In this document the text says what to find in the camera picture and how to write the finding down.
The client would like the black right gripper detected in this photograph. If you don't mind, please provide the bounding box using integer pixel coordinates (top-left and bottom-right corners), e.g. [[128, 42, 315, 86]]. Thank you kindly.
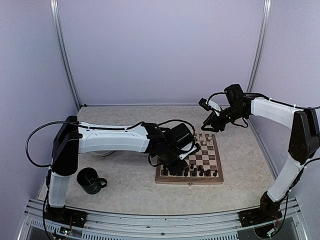
[[201, 104, 247, 132]]

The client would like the dark rook piece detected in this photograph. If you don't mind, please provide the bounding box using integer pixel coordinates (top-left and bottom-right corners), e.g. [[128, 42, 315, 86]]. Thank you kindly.
[[205, 169, 211, 177], [162, 169, 168, 176]]

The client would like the dark king piece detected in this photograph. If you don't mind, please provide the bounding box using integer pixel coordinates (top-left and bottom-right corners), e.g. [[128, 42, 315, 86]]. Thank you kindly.
[[191, 167, 198, 177]]

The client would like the dark bishop piece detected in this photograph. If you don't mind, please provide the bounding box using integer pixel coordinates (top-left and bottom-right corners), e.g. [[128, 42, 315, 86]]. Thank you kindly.
[[198, 166, 204, 177]]

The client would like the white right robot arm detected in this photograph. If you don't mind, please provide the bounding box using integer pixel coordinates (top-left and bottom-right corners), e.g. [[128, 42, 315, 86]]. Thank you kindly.
[[198, 84, 320, 222]]

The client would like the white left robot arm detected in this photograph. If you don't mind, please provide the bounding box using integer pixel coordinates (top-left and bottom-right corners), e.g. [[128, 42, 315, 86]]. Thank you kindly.
[[48, 115, 199, 223]]

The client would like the wooden folding chess board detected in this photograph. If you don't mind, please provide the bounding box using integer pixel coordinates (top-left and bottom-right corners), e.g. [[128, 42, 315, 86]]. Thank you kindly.
[[155, 133, 224, 185]]

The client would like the white blue swirl plate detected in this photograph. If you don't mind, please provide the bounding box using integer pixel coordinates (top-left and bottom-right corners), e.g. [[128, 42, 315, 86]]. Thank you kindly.
[[90, 150, 115, 158]]

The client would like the dark green mug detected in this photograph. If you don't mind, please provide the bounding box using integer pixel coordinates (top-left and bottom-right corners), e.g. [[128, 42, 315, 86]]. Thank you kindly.
[[76, 167, 108, 195]]

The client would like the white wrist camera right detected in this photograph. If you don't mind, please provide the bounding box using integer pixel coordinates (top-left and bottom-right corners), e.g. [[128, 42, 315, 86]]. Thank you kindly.
[[198, 98, 222, 116]]

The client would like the aluminium frame rail front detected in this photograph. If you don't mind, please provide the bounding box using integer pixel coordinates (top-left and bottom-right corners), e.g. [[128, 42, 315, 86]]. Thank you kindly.
[[17, 197, 308, 240]]

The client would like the aluminium corner post right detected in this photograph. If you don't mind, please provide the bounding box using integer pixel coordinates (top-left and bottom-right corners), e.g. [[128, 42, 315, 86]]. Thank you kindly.
[[246, 0, 272, 93]]

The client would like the aluminium corner post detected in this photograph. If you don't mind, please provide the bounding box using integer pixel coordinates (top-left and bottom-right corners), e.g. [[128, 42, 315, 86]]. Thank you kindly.
[[50, 0, 82, 111], [246, 0, 272, 93]]

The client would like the aluminium corner post left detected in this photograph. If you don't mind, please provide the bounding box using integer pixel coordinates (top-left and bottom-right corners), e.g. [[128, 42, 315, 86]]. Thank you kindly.
[[50, 0, 82, 111]]

